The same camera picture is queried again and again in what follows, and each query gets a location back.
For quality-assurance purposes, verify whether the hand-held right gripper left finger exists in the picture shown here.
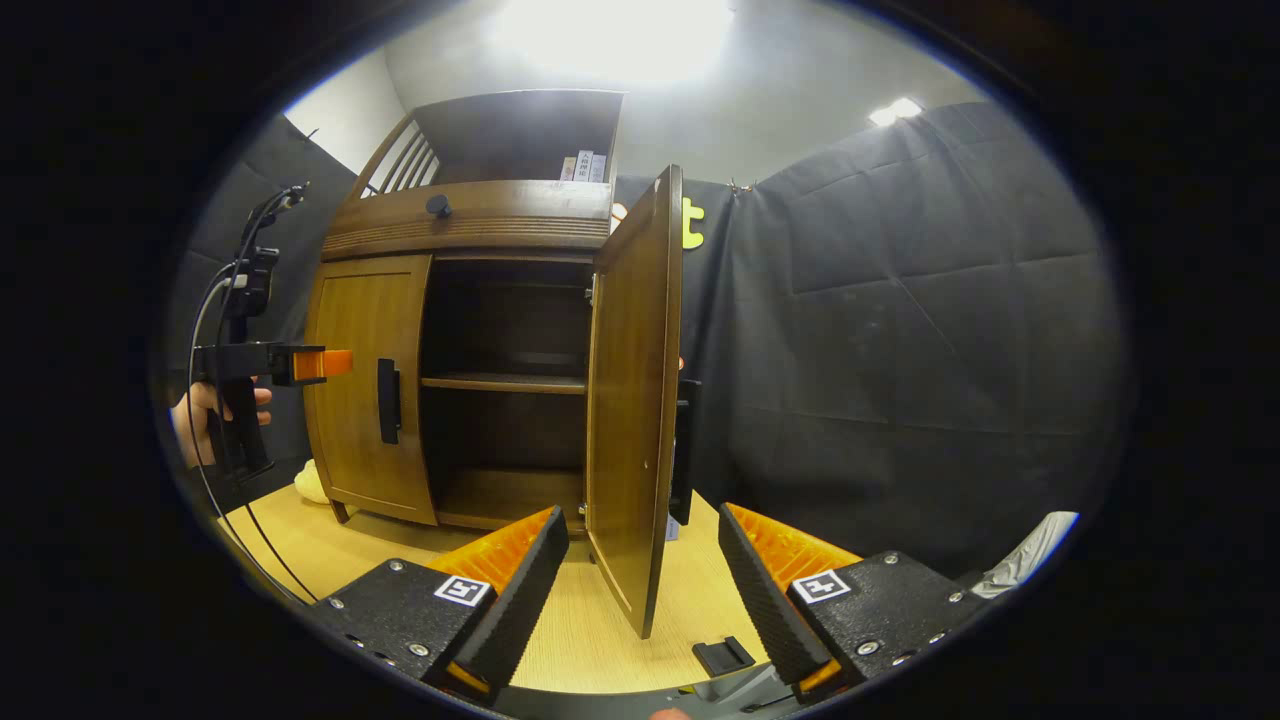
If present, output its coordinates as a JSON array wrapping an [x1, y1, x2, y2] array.
[[312, 505, 571, 706]]

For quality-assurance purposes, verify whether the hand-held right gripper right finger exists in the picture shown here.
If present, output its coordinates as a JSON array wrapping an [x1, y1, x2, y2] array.
[[718, 502, 991, 706]]

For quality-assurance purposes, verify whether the wooden shoe cabinet door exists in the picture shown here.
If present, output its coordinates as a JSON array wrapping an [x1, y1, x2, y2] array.
[[303, 253, 438, 526], [585, 165, 701, 639]]

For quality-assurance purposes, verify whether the wooden double-door shoe cabinet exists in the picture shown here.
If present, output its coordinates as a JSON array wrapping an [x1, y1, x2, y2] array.
[[303, 90, 626, 536]]

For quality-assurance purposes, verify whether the wooden inner cabinet shelf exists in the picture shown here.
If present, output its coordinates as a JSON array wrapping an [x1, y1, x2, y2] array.
[[420, 373, 588, 396]]

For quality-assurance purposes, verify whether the small black plastic clip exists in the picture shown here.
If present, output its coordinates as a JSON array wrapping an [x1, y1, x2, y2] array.
[[692, 637, 756, 678]]

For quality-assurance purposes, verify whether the white grey cloth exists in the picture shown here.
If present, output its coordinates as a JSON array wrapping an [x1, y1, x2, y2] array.
[[975, 512, 1079, 599]]

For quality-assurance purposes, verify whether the black backdrop cloth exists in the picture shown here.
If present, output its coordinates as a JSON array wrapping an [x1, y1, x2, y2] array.
[[165, 100, 1131, 581]]

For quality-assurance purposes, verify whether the large ceiling light panel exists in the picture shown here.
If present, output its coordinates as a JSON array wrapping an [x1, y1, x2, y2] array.
[[490, 0, 736, 86]]

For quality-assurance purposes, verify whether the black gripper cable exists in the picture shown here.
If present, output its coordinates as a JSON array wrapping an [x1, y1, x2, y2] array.
[[188, 183, 321, 604]]

